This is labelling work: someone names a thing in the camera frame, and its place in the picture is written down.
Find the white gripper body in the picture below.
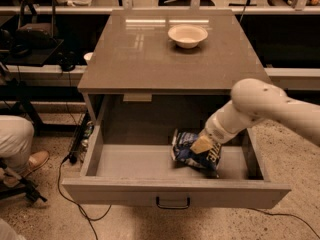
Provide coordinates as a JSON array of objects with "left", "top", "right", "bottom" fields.
[{"left": 203, "top": 101, "right": 263, "bottom": 144}]

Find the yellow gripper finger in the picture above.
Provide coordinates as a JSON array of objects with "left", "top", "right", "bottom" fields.
[{"left": 190, "top": 135, "right": 213, "bottom": 154}]

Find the blue chip bag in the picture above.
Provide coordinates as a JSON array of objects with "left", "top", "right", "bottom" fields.
[{"left": 171, "top": 130, "right": 222, "bottom": 171}]

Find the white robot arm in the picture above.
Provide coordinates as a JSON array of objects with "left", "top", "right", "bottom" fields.
[{"left": 191, "top": 78, "right": 320, "bottom": 154}]

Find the open grey top drawer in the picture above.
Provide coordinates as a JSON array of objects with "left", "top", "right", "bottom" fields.
[{"left": 61, "top": 94, "right": 292, "bottom": 210}]

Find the grey cabinet with counter top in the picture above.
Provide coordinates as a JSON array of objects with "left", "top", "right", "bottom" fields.
[{"left": 78, "top": 8, "right": 270, "bottom": 120}]

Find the black bag on side table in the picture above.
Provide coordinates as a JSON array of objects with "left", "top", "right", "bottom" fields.
[{"left": 10, "top": 0, "right": 57, "bottom": 58}]

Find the white paper bowl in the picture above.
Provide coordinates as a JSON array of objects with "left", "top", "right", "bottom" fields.
[{"left": 168, "top": 24, "right": 208, "bottom": 49}]

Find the white paper cup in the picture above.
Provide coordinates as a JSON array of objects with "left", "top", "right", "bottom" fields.
[{"left": 83, "top": 52, "right": 93, "bottom": 64}]

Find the brown leather shoe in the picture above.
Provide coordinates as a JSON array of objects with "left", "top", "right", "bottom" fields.
[{"left": 3, "top": 151, "right": 49, "bottom": 188}]

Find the black tripod leg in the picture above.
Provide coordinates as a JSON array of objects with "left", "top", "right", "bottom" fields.
[{"left": 0, "top": 160, "right": 47, "bottom": 203}]

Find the person's leg in beige trousers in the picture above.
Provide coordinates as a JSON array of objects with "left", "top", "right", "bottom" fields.
[{"left": 0, "top": 115, "right": 34, "bottom": 173}]

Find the black low side table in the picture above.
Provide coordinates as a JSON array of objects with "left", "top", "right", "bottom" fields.
[{"left": 0, "top": 38, "right": 65, "bottom": 132}]

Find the black drawer handle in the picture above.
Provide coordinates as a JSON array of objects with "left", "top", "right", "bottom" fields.
[{"left": 156, "top": 196, "right": 191, "bottom": 210}]

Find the black floor cable right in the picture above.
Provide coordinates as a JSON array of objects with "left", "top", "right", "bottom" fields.
[{"left": 248, "top": 207, "right": 320, "bottom": 239}]

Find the black floor cable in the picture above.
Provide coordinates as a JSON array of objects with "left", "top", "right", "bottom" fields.
[
  {"left": 248, "top": 207, "right": 320, "bottom": 239},
  {"left": 56, "top": 153, "right": 113, "bottom": 240}
]

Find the black floor cable left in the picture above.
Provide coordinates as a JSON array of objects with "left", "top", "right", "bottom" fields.
[{"left": 56, "top": 153, "right": 113, "bottom": 240}]

